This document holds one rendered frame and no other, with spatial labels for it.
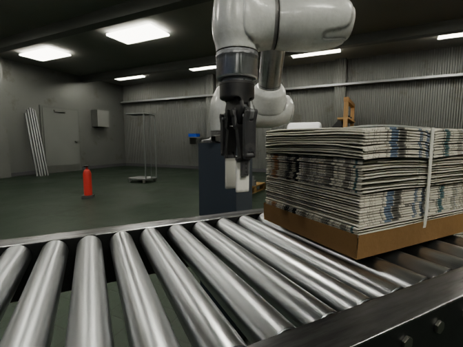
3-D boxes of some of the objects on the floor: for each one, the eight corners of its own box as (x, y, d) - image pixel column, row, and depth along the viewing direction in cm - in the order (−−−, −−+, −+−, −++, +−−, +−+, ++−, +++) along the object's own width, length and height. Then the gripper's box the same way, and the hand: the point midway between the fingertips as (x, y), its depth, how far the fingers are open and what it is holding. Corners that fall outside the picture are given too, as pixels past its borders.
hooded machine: (319, 211, 415) (322, 120, 401) (278, 206, 440) (280, 121, 425) (324, 202, 476) (327, 123, 461) (288, 199, 500) (290, 124, 486)
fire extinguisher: (86, 199, 498) (84, 166, 491) (76, 197, 509) (74, 165, 503) (98, 197, 520) (97, 164, 514) (89, 195, 532) (87, 164, 526)
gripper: (275, 74, 54) (273, 195, 57) (233, 89, 70) (233, 184, 73) (240, 70, 51) (240, 198, 54) (205, 87, 67) (206, 186, 69)
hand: (236, 175), depth 63 cm, fingers open, 4 cm apart
